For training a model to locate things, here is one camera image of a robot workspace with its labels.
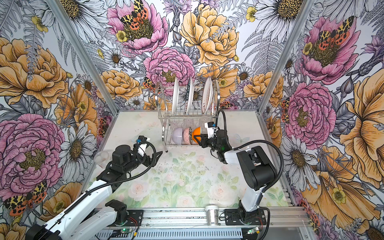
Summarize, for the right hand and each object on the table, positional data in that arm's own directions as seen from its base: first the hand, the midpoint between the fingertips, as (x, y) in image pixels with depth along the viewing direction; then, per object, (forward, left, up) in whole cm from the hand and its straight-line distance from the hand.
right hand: (195, 139), depth 91 cm
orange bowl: (+5, -1, +1) cm, 5 cm away
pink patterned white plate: (+17, -7, +20) cm, 27 cm away
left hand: (-11, +22, +5) cm, 25 cm away
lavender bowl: (+1, +11, +3) cm, 11 cm away
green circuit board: (-43, +34, -11) cm, 56 cm away
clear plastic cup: (-6, +58, -9) cm, 59 cm away
